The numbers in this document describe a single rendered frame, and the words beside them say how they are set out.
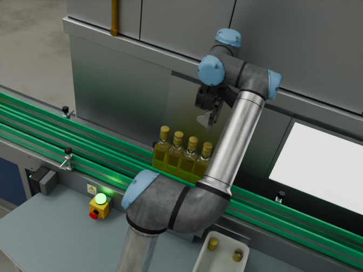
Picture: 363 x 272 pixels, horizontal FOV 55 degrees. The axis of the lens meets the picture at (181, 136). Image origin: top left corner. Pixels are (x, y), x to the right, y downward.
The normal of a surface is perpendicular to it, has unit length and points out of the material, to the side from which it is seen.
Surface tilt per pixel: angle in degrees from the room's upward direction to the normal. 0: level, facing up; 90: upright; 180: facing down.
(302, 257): 90
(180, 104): 90
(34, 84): 0
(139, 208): 73
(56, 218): 0
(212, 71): 90
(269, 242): 90
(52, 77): 0
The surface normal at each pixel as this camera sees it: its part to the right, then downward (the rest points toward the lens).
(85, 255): 0.14, -0.72
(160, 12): -0.38, 0.60
